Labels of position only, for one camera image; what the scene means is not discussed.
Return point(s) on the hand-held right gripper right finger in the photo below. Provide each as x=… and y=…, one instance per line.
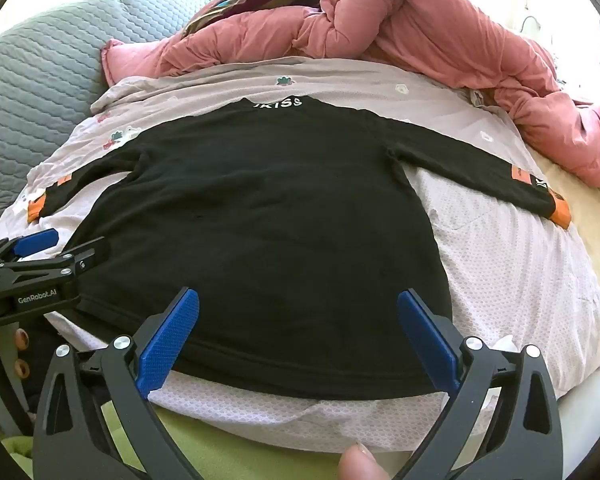
x=425, y=335

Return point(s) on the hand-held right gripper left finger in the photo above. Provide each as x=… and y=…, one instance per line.
x=170, y=340

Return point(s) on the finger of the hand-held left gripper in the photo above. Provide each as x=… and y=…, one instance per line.
x=35, y=241
x=82, y=256

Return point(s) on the black long-sleeve shirt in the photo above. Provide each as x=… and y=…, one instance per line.
x=260, y=220

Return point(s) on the person's right hand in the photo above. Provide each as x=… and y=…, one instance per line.
x=361, y=464

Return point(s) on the dark cloth with orange dots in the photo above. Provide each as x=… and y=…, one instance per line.
x=32, y=357

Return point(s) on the pink printed bed sheet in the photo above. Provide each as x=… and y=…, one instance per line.
x=505, y=260

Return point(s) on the green clothing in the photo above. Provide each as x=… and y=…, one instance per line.
x=230, y=450

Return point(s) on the green quilted mattress pad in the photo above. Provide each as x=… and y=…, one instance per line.
x=40, y=85

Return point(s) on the pink duvet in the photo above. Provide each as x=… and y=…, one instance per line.
x=430, y=35

